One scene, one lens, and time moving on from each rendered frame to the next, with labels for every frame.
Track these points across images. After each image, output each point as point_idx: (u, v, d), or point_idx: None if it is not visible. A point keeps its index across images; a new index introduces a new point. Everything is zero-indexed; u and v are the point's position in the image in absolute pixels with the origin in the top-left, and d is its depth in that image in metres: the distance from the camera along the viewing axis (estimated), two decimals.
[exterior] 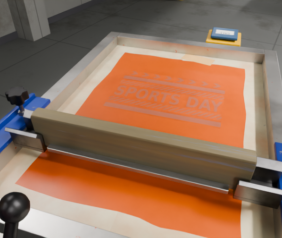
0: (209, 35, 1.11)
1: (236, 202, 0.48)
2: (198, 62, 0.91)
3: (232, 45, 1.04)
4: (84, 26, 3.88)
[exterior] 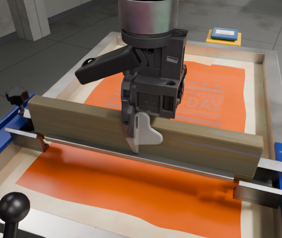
0: (209, 35, 1.11)
1: (236, 202, 0.48)
2: (198, 62, 0.91)
3: (232, 45, 1.04)
4: (84, 26, 3.88)
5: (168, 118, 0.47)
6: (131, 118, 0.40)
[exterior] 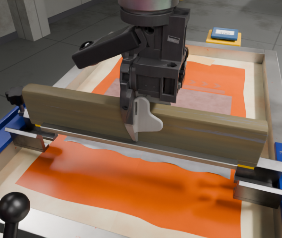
0: (209, 35, 1.11)
1: (236, 202, 0.48)
2: (198, 62, 0.91)
3: (232, 45, 1.04)
4: (84, 26, 3.88)
5: None
6: (130, 102, 0.39)
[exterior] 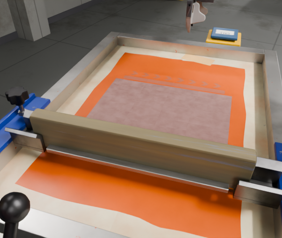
0: (209, 35, 1.11)
1: (236, 202, 0.48)
2: (198, 62, 0.91)
3: (232, 45, 1.04)
4: (84, 26, 3.88)
5: (206, 12, 0.91)
6: (192, 3, 0.83)
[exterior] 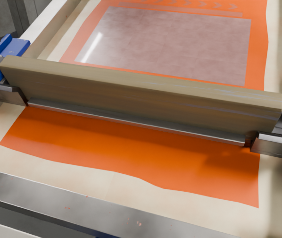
0: None
1: (253, 155, 0.41)
2: None
3: None
4: None
5: None
6: None
